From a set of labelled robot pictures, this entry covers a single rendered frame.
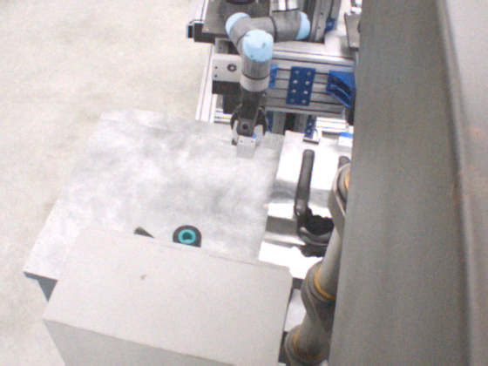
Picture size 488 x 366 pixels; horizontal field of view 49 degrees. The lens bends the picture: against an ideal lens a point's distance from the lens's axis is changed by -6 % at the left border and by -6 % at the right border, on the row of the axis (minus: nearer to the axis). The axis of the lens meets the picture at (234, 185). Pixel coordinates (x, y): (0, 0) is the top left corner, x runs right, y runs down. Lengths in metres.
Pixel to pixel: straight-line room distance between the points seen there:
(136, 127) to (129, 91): 1.40
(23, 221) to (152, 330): 2.08
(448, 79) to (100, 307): 0.60
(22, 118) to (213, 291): 2.61
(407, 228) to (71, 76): 3.31
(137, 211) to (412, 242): 1.50
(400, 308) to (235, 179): 1.56
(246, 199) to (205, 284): 0.97
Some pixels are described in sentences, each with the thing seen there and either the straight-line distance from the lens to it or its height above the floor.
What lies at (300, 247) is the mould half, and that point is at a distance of 1.53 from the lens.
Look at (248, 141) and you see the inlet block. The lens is 1.63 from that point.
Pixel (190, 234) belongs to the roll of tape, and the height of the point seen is 0.83.
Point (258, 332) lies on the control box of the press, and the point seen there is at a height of 1.47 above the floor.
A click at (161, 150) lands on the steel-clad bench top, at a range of 1.82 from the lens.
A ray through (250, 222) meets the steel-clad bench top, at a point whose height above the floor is 0.80.
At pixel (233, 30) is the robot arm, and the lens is 1.51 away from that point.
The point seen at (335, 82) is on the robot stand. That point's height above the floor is 0.86.
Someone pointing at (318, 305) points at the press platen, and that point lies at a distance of 0.95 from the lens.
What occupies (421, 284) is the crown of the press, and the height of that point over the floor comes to 1.97.
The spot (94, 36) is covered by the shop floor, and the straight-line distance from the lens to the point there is 3.78.
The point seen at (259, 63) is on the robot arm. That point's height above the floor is 1.25.
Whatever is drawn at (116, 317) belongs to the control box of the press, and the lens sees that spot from 0.72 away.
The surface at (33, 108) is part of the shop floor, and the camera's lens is 3.29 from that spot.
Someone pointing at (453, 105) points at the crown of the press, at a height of 2.00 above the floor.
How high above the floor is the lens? 2.10
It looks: 49 degrees down
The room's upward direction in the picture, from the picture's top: 5 degrees clockwise
